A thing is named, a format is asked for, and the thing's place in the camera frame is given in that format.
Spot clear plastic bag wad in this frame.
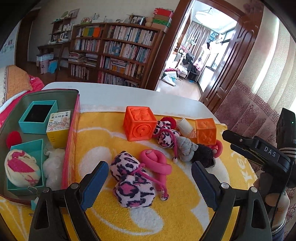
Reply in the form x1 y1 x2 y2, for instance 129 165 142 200
43 143 66 191

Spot pastel knitted sock ball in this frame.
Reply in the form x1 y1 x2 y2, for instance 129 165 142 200
4 149 41 188

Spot teal cardboard box tray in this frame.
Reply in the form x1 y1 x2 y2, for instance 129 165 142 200
4 139 46 196

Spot yellow green medicine box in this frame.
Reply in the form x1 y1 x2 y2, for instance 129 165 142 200
46 110 71 149

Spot black fuzzy sock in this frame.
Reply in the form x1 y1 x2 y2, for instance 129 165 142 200
191 144 216 168

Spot orange rubber cube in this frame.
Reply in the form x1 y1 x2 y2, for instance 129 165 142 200
123 106 157 142
195 118 217 146

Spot teal cardboard box lid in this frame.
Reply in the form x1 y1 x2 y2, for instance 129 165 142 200
18 100 58 135

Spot pink foam twist roller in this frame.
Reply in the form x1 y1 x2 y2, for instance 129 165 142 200
139 149 172 192

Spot gloved right hand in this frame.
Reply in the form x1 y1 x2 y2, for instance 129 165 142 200
253 172 290 232

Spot teal binder clip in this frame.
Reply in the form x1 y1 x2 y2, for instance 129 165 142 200
27 186 41 211

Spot purple patterned curtain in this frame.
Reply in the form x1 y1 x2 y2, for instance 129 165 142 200
214 79 296 232

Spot yellow white towel mat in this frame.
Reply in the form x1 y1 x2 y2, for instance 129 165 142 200
0 111 258 241

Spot red metal tin box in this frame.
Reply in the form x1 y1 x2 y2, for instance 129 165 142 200
1 89 80 205

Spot grey knitted sock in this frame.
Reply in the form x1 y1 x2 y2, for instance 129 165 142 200
176 137 198 162

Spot bed with red blanket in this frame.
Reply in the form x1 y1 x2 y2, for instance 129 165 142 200
1 65 45 126

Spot orange checked pillow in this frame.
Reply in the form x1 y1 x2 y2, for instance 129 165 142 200
2 65 33 103

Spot dark wooden door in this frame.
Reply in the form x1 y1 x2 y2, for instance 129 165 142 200
200 9 263 113

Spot dark wooden desk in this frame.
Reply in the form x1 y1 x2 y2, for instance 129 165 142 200
38 41 70 81

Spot wooden bookshelf with books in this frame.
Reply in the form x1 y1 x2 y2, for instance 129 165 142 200
68 23 164 88

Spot stacked gift boxes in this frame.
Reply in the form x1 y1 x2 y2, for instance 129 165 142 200
145 8 174 33

